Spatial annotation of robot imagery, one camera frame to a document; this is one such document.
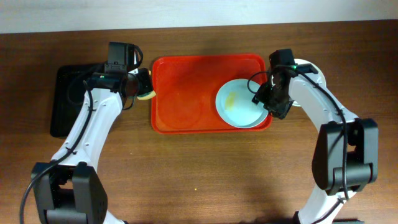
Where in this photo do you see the green and yellow sponge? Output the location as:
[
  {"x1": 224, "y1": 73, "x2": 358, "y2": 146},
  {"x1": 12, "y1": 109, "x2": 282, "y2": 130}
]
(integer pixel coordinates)
[{"x1": 137, "y1": 70, "x2": 156, "y2": 100}]

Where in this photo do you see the light blue plate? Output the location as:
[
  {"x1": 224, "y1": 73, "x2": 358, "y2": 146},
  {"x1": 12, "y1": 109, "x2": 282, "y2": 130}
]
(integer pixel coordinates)
[{"x1": 215, "y1": 78, "x2": 269, "y2": 129}]

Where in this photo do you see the white plate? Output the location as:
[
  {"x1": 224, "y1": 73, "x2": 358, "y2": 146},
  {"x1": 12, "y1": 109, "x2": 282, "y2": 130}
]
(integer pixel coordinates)
[{"x1": 289, "y1": 58, "x2": 326, "y2": 107}]

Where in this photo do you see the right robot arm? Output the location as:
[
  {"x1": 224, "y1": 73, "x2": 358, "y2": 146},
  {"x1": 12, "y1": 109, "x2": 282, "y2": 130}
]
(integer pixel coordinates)
[{"x1": 252, "y1": 49, "x2": 379, "y2": 223}]

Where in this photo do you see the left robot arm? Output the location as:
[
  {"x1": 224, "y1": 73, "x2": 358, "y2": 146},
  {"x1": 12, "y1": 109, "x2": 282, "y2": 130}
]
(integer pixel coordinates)
[{"x1": 19, "y1": 42, "x2": 155, "y2": 223}]

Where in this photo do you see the red plastic tray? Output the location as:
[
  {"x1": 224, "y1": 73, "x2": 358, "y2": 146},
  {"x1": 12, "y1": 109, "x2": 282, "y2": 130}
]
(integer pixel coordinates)
[{"x1": 151, "y1": 54, "x2": 267, "y2": 134}]

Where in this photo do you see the black plastic tray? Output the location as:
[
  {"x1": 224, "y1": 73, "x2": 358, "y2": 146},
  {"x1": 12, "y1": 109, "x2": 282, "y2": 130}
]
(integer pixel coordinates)
[{"x1": 50, "y1": 63, "x2": 104, "y2": 138}]

